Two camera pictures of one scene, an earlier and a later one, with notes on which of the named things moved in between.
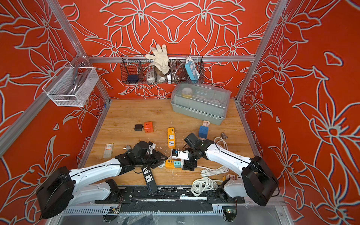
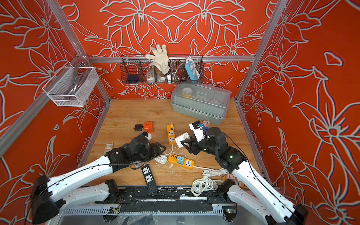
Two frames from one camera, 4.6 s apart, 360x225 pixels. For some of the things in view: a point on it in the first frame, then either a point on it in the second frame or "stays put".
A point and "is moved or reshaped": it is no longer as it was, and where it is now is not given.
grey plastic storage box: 205,102 stays put
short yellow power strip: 171,137 is moved or reshaped
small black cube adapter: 138,127 stays put
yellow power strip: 169,164 is moved or reshaped
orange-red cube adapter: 148,127 stays put
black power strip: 149,180 stays put
